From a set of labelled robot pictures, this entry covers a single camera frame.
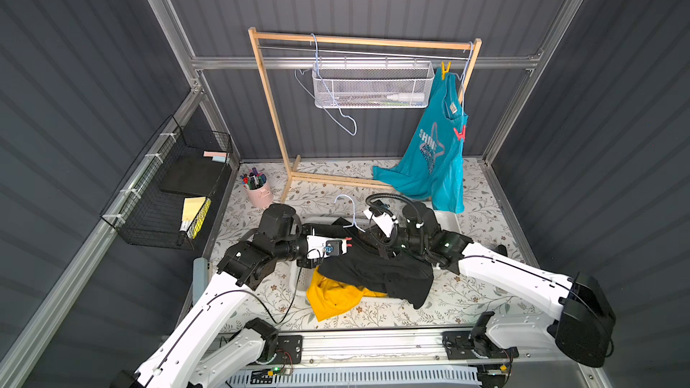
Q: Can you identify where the white tube in mesh basket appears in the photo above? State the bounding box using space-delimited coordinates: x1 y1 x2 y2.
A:
386 93 428 108

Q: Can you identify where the yellow t-shirt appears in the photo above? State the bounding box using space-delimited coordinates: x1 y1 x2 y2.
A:
307 269 387 322

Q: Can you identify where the yellow clothespin on teal shirt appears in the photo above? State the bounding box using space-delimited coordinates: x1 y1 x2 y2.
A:
440 61 452 81

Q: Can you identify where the black notebook in wall basket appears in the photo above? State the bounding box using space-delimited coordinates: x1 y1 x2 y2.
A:
159 156 225 197

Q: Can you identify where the white wire mesh basket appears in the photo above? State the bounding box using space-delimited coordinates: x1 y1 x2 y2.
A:
312 60 435 109

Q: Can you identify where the black t-shirt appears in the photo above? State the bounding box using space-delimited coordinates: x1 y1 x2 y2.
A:
313 220 434 309

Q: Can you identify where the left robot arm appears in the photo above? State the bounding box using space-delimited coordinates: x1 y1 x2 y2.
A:
111 204 308 387

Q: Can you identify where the white perforated laundry basket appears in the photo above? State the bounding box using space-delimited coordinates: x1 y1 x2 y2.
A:
289 216 402 305

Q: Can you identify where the teal t-shirt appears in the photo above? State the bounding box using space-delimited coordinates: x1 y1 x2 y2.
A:
372 74 468 214

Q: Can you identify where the wooden clothes rack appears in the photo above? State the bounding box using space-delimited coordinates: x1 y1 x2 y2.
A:
248 27 479 191

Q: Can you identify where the blue wire hanger yellow shirt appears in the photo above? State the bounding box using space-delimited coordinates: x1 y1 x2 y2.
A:
293 32 359 138

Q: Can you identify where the blue wire hanger black shirt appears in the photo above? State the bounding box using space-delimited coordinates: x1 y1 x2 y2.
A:
333 195 359 232

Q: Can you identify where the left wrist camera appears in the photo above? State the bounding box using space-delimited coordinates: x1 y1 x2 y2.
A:
307 235 349 260

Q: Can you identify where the black wire wall basket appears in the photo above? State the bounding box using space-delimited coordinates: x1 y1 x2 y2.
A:
101 117 234 251

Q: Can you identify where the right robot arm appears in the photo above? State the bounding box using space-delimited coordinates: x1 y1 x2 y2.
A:
364 193 616 368

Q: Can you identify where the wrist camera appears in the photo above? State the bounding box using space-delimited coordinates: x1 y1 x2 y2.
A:
307 235 349 260
363 208 397 238

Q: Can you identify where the grey black stapler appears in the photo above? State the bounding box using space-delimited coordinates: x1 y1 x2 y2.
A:
493 244 508 257

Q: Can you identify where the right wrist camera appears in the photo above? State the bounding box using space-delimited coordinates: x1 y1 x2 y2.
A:
363 208 397 238

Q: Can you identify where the white plastic tray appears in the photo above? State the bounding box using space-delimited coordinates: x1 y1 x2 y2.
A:
434 210 461 233

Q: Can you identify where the yellow notepad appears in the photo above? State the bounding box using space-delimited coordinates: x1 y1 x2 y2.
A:
180 197 211 240

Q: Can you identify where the pink pen cup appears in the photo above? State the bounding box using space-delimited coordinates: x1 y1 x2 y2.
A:
241 168 273 209

